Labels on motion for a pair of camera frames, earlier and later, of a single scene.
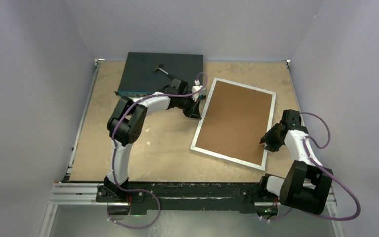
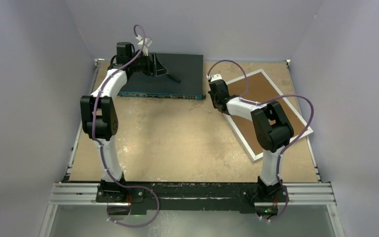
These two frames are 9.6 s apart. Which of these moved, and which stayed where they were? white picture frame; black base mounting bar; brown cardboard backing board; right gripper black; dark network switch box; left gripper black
Moved: right gripper black; left gripper black; brown cardboard backing board; white picture frame
Stayed: dark network switch box; black base mounting bar
